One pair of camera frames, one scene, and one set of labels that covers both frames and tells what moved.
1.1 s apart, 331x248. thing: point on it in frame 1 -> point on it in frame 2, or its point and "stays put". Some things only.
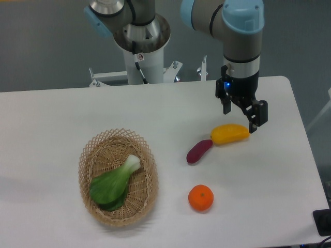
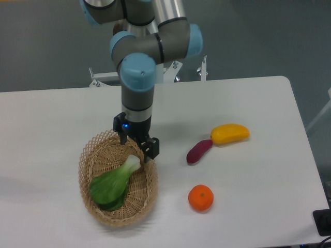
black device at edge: [322, 219] stays put
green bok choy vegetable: [109, 190] stays put
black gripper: [243, 90] -> [138, 130]
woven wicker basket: [107, 150] stays put
